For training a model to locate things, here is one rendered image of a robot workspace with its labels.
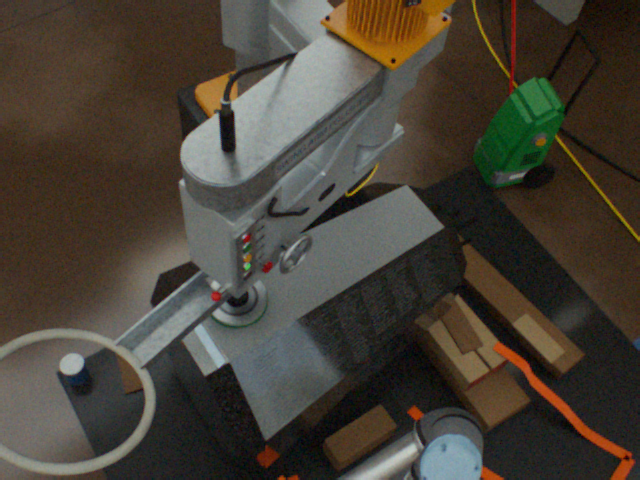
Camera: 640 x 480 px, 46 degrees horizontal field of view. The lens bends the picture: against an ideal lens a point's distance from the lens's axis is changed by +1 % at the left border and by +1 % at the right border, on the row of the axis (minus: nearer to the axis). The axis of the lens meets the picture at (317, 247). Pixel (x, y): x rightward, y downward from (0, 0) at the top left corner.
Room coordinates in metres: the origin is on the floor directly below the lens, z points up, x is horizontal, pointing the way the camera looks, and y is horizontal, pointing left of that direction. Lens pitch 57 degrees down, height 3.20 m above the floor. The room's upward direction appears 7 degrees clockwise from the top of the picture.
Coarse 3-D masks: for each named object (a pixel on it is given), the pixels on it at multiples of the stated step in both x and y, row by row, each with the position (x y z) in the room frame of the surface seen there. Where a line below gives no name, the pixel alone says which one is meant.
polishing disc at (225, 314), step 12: (216, 288) 1.27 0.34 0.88; (252, 288) 1.29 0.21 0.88; (264, 288) 1.30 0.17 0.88; (252, 300) 1.24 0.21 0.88; (264, 300) 1.25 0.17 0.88; (216, 312) 1.18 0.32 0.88; (228, 312) 1.19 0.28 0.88; (240, 312) 1.19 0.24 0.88; (252, 312) 1.20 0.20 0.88; (228, 324) 1.14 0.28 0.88; (240, 324) 1.15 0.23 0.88
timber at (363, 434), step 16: (368, 416) 1.15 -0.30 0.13; (384, 416) 1.16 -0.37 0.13; (336, 432) 1.07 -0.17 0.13; (352, 432) 1.07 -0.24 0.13; (368, 432) 1.08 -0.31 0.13; (384, 432) 1.09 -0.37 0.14; (336, 448) 1.00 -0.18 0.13; (352, 448) 1.01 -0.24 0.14; (368, 448) 1.03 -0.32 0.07; (336, 464) 0.95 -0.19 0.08
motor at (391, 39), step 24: (360, 0) 1.71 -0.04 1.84; (384, 0) 1.69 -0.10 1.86; (408, 0) 1.64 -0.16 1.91; (432, 0) 1.67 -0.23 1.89; (336, 24) 1.74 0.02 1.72; (360, 24) 1.71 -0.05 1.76; (384, 24) 1.69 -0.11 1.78; (408, 24) 1.68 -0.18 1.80; (432, 24) 1.79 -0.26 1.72; (360, 48) 1.66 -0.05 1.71; (384, 48) 1.66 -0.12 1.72; (408, 48) 1.68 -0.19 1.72
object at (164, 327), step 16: (192, 288) 1.16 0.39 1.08; (208, 288) 1.17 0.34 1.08; (160, 304) 1.06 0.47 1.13; (176, 304) 1.09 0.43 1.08; (192, 304) 1.10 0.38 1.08; (208, 304) 1.09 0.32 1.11; (144, 320) 1.00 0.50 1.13; (160, 320) 1.03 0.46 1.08; (176, 320) 1.04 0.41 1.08; (192, 320) 1.02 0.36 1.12; (128, 336) 0.95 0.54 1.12; (144, 336) 0.97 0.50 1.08; (160, 336) 0.97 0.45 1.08; (176, 336) 0.96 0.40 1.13; (144, 352) 0.91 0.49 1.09; (160, 352) 0.91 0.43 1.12
